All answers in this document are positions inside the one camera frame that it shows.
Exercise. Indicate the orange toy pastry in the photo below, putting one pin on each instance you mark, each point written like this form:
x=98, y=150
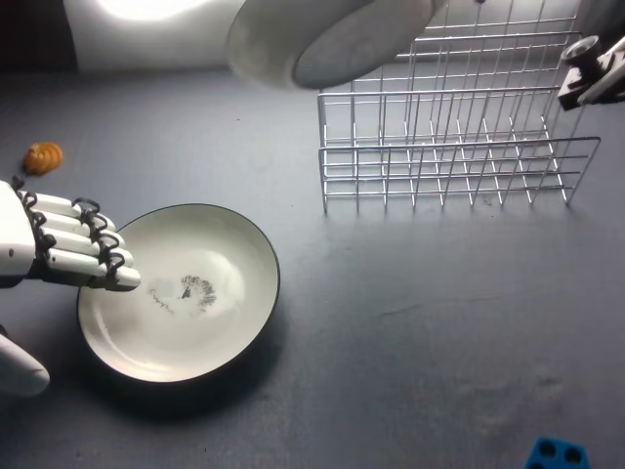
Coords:
x=44, y=158

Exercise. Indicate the white plate with dark scuff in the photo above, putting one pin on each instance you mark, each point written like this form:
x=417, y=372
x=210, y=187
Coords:
x=195, y=332

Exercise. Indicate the white round plate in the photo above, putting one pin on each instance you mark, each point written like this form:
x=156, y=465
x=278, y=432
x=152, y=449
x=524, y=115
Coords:
x=303, y=39

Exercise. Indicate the blue pentagon block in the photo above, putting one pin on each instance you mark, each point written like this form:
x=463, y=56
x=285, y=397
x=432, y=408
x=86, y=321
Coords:
x=556, y=454

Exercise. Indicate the white cloth backdrop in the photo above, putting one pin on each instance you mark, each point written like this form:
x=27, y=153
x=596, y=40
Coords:
x=171, y=44

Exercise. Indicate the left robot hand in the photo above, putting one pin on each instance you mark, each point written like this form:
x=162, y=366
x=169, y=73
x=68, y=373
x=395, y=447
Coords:
x=63, y=234

